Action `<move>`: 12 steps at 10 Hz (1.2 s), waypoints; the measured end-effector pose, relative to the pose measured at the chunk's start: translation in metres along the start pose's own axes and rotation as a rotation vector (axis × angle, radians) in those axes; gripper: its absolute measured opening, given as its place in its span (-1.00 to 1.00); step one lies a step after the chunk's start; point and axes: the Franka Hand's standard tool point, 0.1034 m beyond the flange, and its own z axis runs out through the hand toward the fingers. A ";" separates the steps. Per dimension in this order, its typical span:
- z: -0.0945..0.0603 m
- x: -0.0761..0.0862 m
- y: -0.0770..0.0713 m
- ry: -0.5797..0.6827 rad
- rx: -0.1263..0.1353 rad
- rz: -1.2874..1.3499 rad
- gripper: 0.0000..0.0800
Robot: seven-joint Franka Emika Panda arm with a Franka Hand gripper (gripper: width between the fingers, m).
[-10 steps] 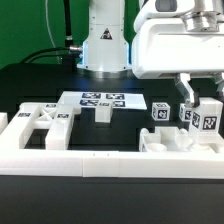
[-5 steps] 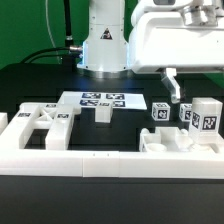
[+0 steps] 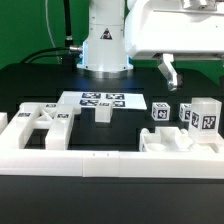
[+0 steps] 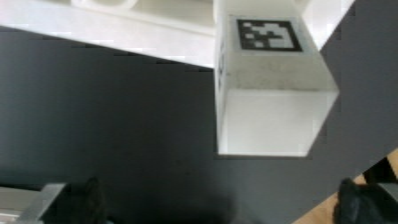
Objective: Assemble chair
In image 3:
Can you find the white chair seat part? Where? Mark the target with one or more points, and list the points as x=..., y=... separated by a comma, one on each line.
x=173, y=139

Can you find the white sheet with markers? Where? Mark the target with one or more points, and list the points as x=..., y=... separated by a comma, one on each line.
x=91, y=99

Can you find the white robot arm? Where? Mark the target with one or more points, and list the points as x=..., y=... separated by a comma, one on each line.
x=104, y=54

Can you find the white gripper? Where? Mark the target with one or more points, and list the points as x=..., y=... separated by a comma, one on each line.
x=179, y=27

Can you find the white U-shaped obstacle fence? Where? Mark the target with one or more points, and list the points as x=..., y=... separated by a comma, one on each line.
x=199, y=163

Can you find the white block left edge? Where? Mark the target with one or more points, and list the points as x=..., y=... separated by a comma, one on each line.
x=3, y=121

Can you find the white chair back frame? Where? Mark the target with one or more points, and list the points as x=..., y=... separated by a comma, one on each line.
x=57, y=119

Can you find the black hose upright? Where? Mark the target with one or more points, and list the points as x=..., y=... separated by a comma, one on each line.
x=68, y=29

